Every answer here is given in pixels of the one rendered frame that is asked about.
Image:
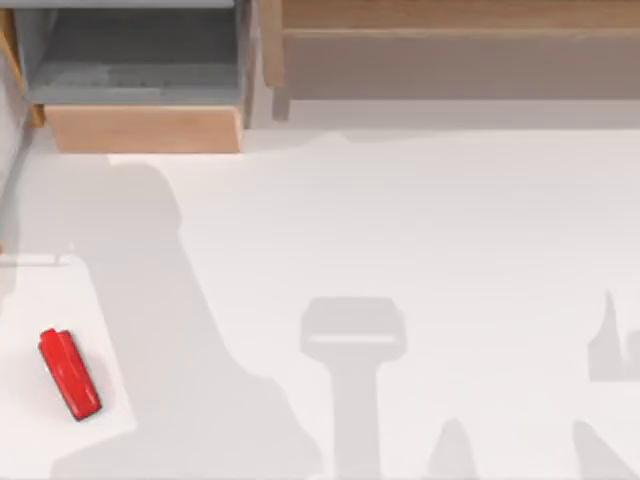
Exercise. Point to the red stapler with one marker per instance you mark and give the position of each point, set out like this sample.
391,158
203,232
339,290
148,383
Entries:
69,372

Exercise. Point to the wooden open shelf cupboard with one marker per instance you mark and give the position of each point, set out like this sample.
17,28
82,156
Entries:
450,50

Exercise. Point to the pale wooden drawer front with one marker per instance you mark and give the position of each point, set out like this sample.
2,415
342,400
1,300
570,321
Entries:
142,128

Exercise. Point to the wooden drawer cabinet frame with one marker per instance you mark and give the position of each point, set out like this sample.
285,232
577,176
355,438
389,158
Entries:
12,70

